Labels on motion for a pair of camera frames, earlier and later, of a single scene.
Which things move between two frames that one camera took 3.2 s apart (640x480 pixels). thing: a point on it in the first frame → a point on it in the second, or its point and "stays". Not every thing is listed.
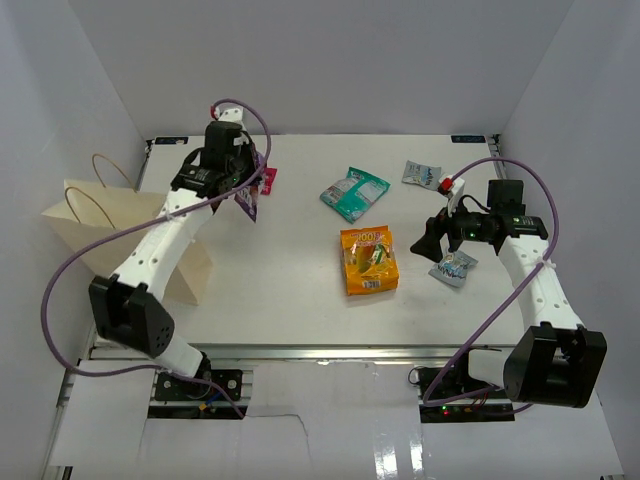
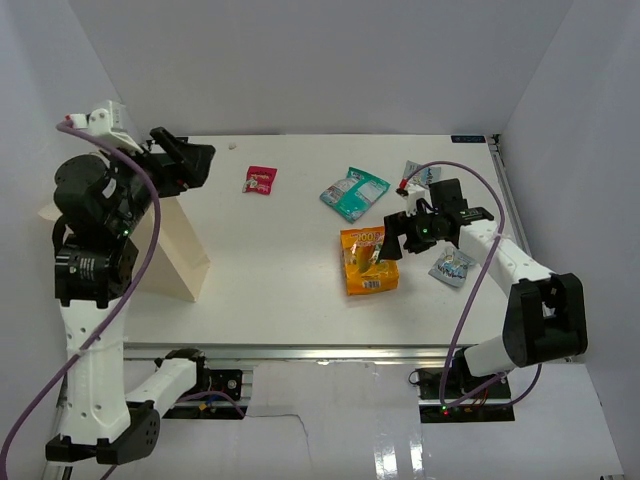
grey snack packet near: x=453 y=267 stays
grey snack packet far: x=426 y=176 stays
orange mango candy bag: x=369 y=259 stays
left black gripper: x=250 y=175 → x=192 y=158
